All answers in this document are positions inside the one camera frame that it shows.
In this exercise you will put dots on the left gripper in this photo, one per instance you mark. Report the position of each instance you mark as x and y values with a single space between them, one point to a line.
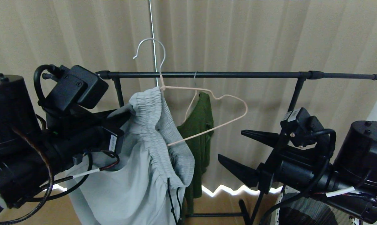
78 147

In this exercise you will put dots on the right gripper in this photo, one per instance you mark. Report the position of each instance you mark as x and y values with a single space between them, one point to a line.
294 168

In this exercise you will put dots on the green printed shirt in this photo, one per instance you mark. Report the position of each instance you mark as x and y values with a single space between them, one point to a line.
201 125

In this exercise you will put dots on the pale grey shorts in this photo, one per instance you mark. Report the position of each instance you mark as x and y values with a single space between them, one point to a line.
129 187

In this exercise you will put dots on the pink clothes hanger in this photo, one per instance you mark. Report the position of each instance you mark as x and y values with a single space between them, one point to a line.
162 87
195 82

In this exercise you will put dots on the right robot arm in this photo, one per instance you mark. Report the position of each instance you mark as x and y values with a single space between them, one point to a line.
363 150

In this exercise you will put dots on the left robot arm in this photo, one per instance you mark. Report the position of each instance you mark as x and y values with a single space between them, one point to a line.
7 125

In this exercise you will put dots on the white laundry basket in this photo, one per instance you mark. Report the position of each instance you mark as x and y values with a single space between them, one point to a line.
304 209

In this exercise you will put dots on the black clothes rack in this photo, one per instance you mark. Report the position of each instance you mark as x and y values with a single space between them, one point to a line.
254 75

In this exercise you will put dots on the beige curtain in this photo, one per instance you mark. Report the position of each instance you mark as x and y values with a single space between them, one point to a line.
269 31

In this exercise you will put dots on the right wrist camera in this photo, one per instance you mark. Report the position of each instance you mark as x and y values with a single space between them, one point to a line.
301 125

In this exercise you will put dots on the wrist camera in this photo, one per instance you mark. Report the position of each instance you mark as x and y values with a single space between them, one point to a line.
82 86
301 125

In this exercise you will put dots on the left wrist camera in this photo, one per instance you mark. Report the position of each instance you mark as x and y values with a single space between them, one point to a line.
82 86

